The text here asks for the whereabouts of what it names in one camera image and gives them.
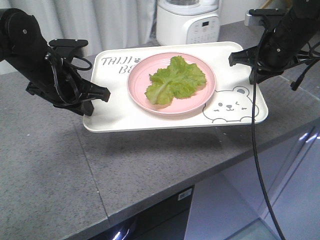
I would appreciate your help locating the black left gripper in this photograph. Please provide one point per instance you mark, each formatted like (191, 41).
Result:
(57, 81)

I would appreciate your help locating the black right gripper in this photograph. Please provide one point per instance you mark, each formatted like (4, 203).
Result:
(277, 51)

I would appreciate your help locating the pink round plate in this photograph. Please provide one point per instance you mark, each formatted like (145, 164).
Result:
(138, 81)

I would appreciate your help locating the cream bear print tray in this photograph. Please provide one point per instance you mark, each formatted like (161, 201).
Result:
(234, 102)

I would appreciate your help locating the green lettuce leaf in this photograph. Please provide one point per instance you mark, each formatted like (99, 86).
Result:
(179, 80)

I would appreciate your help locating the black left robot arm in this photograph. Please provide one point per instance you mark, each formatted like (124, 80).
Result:
(21, 37)

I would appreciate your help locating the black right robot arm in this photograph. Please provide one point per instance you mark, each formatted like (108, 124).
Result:
(301, 11)

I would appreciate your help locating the grey pleated curtain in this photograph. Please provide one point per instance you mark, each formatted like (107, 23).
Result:
(106, 24)

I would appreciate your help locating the grey stone countertop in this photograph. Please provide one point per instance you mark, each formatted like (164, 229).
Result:
(60, 181)

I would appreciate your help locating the white blender appliance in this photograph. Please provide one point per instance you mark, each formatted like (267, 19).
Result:
(182, 22)

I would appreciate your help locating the grey cabinet door panel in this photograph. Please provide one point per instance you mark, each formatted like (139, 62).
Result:
(230, 205)

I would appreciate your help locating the black drawer disinfection cabinet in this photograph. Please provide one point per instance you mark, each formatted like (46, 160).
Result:
(166, 220)

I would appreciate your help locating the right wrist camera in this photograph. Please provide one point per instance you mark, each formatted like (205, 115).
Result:
(268, 18)

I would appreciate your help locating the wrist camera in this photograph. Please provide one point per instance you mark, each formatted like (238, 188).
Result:
(69, 48)
(268, 18)

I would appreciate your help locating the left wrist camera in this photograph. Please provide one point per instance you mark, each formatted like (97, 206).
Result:
(69, 48)

